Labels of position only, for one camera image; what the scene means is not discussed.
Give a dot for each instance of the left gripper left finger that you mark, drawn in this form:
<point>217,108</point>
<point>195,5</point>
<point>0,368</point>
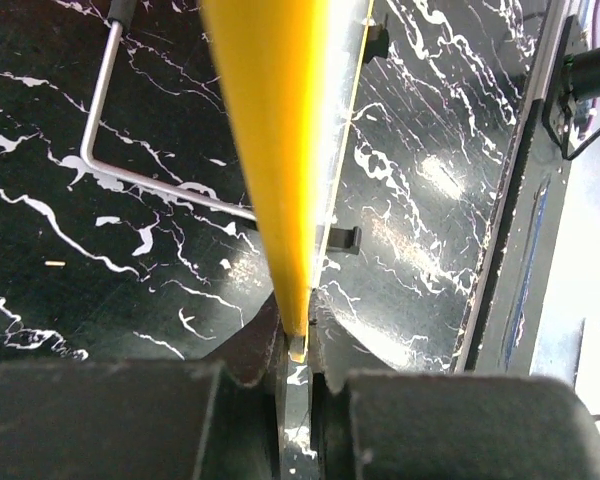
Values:
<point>219,417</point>

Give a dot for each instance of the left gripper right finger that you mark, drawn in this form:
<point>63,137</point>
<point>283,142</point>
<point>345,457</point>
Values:
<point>368,421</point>

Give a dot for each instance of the yellow framed whiteboard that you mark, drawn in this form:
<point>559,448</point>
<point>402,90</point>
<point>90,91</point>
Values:
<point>289,74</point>

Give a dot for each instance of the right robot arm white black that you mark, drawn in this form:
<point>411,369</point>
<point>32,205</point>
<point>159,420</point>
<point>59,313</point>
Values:
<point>581,75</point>

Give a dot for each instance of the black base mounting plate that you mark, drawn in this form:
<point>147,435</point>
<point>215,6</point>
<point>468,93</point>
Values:
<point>504,320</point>

